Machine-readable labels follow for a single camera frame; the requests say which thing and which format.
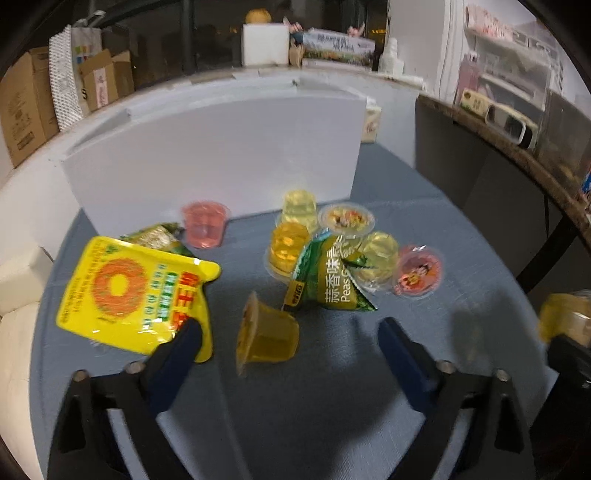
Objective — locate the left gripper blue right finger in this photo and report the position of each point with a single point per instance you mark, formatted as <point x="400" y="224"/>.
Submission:
<point x="497" y="443"/>

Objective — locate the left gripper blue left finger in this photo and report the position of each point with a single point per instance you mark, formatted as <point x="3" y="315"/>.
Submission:
<point x="84" y="445"/>

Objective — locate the yellow sunflower seed bag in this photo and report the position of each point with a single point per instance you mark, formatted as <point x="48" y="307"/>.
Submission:
<point x="136" y="298"/>

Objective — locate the small green gold snack bag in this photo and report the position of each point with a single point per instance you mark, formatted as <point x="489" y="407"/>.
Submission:
<point x="165" y="237"/>

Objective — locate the green peas snack bag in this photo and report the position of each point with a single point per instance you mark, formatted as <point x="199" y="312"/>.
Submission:
<point x="322" y="276"/>

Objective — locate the pink jelly cup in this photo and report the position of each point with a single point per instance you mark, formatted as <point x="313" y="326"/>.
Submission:
<point x="204" y="223"/>

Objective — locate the cream leather sofa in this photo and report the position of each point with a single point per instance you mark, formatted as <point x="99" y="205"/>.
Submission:
<point x="23" y="280"/>

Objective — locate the red jelly cup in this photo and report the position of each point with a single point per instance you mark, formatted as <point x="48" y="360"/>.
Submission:
<point x="420" y="271"/>

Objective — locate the grey blue table cloth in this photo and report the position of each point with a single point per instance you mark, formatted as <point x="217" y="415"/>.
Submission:
<point x="334" y="410"/>

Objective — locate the pale green jelly cup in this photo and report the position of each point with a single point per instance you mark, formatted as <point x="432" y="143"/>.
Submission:
<point x="381" y="252"/>

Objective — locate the brown side counter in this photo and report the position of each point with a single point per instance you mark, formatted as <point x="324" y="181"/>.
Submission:
<point x="525" y="162"/>

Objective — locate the jelly cup printed lid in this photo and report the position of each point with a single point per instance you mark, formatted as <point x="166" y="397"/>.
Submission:
<point x="349" y="220"/>

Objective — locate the orange yellow jelly cup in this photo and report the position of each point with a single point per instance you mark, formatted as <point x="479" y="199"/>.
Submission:
<point x="286" y="243"/>

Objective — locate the pale yellow jelly cup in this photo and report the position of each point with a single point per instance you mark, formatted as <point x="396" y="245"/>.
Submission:
<point x="299" y="207"/>

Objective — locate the clear plastic container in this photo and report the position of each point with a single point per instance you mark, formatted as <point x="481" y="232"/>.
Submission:
<point x="563" y="145"/>

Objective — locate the black white device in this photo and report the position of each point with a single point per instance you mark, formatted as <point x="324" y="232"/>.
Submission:
<point x="512" y="125"/>

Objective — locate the large cardboard box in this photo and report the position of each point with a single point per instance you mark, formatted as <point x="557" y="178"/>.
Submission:
<point x="28" y="117"/>

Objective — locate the white storage box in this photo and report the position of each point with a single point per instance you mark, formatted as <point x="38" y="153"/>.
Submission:
<point x="241" y="143"/>

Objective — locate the yellow green carton box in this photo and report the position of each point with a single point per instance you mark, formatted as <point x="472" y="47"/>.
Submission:
<point x="479" y="104"/>

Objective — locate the tissue pack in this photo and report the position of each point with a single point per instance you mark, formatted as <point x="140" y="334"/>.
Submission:
<point x="371" y="124"/>

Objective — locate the small open cardboard box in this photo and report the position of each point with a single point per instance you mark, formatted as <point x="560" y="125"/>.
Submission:
<point x="106" y="78"/>

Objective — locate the white spray bottle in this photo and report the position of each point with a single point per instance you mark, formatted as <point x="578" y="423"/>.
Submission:
<point x="390" y="64"/>

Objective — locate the white dotted paper bag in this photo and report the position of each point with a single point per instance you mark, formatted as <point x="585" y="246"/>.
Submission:
<point x="68" y="49"/>

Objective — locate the white foam box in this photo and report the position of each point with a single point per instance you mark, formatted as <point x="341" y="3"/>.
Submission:
<point x="265" y="45"/>

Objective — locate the printed gift box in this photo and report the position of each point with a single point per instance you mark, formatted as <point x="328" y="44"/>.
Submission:
<point x="334" y="47"/>

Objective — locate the orange pomelo fruit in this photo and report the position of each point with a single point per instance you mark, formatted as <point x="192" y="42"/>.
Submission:
<point x="258" y="16"/>

